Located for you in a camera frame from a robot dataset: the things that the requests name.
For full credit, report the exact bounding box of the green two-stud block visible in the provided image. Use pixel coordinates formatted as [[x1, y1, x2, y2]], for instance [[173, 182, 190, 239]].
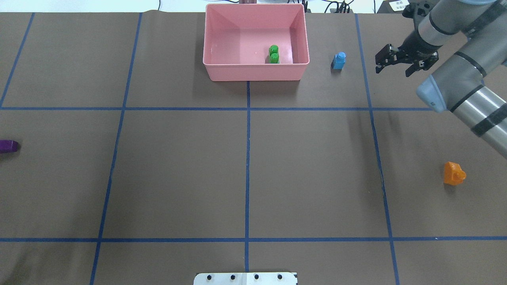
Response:
[[268, 45, 280, 64]]

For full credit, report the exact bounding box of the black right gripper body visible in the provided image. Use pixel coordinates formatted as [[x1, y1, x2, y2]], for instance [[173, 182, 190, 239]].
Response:
[[397, 30, 441, 65]]

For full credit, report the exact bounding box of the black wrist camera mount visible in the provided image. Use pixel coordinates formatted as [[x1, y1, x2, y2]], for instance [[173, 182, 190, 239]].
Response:
[[402, 0, 439, 19]]

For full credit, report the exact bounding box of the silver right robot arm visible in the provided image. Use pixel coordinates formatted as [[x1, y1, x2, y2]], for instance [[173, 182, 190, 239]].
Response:
[[375, 0, 507, 157]]

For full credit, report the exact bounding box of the pink plastic box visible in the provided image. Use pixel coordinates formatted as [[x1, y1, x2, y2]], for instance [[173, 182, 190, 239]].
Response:
[[202, 4, 310, 82]]

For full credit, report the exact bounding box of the purple flat block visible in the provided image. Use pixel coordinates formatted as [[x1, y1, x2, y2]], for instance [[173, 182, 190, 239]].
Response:
[[0, 140, 19, 154]]

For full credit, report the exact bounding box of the small blue block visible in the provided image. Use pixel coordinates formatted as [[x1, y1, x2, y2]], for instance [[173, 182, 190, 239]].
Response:
[[331, 52, 347, 70]]

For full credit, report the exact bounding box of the orange sloped block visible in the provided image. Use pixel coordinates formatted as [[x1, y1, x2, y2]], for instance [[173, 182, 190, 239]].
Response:
[[443, 161, 467, 186]]

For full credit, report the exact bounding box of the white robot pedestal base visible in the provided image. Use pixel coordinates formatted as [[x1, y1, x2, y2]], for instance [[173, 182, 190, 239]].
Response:
[[193, 272, 298, 285]]

